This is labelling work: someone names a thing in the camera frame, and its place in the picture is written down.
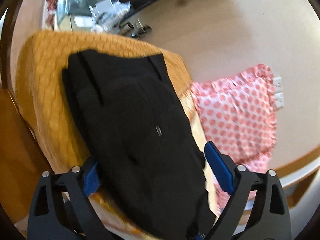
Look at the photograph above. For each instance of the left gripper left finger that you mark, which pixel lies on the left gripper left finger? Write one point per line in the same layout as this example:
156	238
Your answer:
60	208

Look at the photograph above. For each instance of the black pants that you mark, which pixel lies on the black pants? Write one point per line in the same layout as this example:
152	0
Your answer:
135	128

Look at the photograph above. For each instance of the pink polka dot pillow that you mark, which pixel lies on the pink polka dot pillow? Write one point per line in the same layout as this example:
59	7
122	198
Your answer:
239	115

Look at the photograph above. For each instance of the wooden bed frame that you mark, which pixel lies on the wooden bed frame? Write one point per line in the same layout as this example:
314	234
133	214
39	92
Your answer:
22	161

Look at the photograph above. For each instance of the white wall socket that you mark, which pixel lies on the white wall socket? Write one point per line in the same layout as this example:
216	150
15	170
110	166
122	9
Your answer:
278	92

